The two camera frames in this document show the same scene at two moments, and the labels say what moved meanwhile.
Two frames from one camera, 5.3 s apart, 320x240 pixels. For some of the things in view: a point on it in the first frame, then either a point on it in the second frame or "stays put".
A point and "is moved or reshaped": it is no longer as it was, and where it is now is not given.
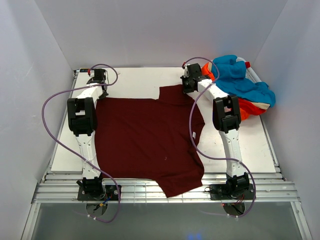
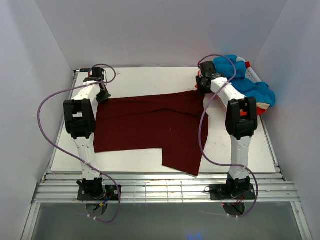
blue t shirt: (230, 74) stays put
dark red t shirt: (151, 140) is moved or reshaped
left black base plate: (110, 193) stays put
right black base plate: (220, 192) stays put
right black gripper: (185, 89) to (200, 90)
